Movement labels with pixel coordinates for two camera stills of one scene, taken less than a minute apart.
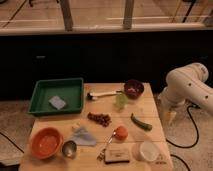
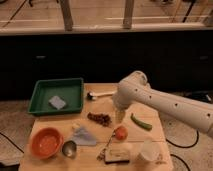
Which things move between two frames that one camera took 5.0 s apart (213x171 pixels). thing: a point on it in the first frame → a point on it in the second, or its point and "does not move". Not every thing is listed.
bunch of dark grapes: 102,119 does not move
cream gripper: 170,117 → 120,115
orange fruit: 121,133 does not move
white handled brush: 94,95 does not move
